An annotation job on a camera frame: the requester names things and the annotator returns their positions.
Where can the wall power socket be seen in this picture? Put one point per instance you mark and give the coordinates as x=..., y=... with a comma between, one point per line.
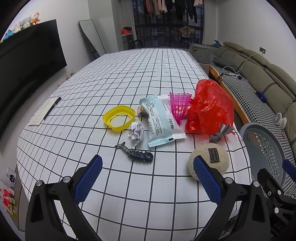
x=262, y=50

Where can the blue object on sofa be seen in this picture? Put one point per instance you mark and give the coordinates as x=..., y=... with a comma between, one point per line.
x=261, y=96

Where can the plush toys on television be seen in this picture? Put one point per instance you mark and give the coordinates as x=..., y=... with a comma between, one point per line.
x=21, y=25

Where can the black fishbone toy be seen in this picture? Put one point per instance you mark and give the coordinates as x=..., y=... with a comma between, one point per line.
x=136, y=155

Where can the olive green sofa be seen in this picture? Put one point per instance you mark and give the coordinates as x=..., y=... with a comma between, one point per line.
x=266, y=71

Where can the grey perforated laundry basket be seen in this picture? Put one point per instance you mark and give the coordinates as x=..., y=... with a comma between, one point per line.
x=267, y=149

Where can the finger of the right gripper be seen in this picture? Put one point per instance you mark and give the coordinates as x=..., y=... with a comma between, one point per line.
x=270, y=186
x=289, y=168

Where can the yellow plastic ring lid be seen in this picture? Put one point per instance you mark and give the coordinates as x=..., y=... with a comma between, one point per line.
x=119, y=117

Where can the leaning mirror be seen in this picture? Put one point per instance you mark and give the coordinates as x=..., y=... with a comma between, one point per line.
x=92, y=38

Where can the small white fan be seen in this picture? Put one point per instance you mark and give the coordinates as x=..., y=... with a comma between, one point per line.
x=281, y=121

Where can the red plastic bag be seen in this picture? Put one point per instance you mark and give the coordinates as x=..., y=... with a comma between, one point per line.
x=209, y=108

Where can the dark green cushion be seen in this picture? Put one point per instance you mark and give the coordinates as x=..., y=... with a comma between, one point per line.
x=224, y=63

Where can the red item on desk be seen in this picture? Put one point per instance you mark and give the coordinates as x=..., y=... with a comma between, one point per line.
x=126, y=30

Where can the light blue wipes packet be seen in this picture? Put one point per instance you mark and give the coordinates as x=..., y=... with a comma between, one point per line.
x=163, y=127

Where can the checkered white tablecloth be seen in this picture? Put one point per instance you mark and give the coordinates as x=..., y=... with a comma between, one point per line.
x=129, y=200

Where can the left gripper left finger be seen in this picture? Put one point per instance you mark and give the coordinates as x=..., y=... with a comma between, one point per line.
x=43, y=222

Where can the hanging clothes rack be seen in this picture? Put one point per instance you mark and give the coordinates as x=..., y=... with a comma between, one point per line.
x=168, y=24

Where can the pink snack wrapper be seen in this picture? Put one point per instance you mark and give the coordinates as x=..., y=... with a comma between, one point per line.
x=141, y=111

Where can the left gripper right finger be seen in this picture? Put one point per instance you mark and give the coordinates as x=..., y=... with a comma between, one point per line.
x=241, y=212

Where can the black television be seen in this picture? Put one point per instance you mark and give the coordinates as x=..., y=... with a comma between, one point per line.
x=28, y=59

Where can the pink plastic shuttlecock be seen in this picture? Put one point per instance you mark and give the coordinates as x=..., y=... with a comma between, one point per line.
x=179, y=105

